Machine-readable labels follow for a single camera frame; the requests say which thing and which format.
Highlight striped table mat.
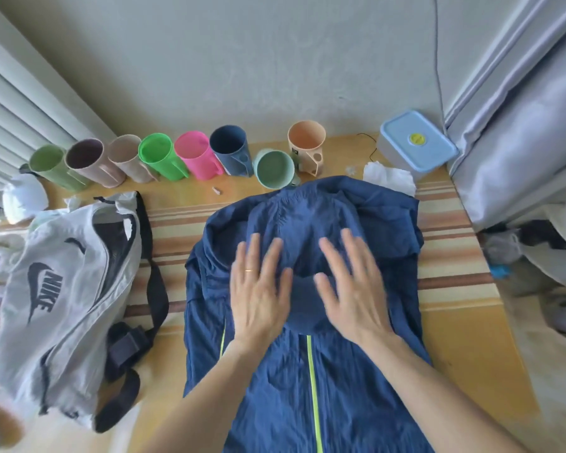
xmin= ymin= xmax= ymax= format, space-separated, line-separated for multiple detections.
xmin=121 ymin=180 xmax=502 ymax=332

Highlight peach plastic cup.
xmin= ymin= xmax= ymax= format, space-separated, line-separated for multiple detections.
xmin=287 ymin=120 xmax=327 ymax=178

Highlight person's right forearm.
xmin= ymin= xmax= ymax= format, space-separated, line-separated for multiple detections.
xmin=362 ymin=332 xmax=529 ymax=453

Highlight mauve plastic cup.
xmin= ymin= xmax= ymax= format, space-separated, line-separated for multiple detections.
xmin=64 ymin=138 xmax=126 ymax=188

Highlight person's right hand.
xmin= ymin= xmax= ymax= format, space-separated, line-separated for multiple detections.
xmin=313 ymin=228 xmax=398 ymax=348

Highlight clear container with blue lid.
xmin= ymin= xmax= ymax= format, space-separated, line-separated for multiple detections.
xmin=376 ymin=110 xmax=460 ymax=182

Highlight pile of plastic bags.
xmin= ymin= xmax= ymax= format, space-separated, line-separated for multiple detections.
xmin=480 ymin=202 xmax=566 ymax=347

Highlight navy blue plastic cup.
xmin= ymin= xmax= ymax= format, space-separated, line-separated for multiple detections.
xmin=209 ymin=125 xmax=255 ymax=178

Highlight person's left forearm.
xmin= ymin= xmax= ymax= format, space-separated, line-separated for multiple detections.
xmin=141 ymin=338 xmax=278 ymax=453

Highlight thin black cable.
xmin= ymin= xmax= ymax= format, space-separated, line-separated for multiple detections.
xmin=357 ymin=132 xmax=381 ymax=164

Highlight white window blinds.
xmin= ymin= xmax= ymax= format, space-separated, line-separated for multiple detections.
xmin=0 ymin=23 xmax=116 ymax=209

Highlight person's left hand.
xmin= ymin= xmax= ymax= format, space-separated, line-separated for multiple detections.
xmin=230 ymin=233 xmax=294 ymax=349

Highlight mint plastic cup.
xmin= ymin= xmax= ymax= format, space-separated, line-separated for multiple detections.
xmin=253 ymin=148 xmax=301 ymax=190

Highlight pink plastic cup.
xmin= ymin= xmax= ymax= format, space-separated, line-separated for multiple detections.
xmin=174 ymin=130 xmax=225 ymax=181

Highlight navy blue zip jacket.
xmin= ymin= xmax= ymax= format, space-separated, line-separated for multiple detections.
xmin=183 ymin=176 xmax=436 ymax=453

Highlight grey curtain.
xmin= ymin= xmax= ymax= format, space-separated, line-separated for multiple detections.
xmin=442 ymin=0 xmax=566 ymax=232

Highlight grey sports bag black strap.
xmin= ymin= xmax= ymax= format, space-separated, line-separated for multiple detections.
xmin=0 ymin=190 xmax=170 ymax=434

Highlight beige plastic cup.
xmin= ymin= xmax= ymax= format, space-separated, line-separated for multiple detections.
xmin=107 ymin=134 xmax=159 ymax=185

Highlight bright green plastic cup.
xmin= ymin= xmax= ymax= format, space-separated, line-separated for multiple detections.
xmin=138 ymin=132 xmax=191 ymax=182

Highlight white crumpled tissue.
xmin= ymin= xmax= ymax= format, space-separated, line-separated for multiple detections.
xmin=362 ymin=160 xmax=417 ymax=198

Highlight light green plastic cup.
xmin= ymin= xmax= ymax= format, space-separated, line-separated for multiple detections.
xmin=28 ymin=144 xmax=93 ymax=193

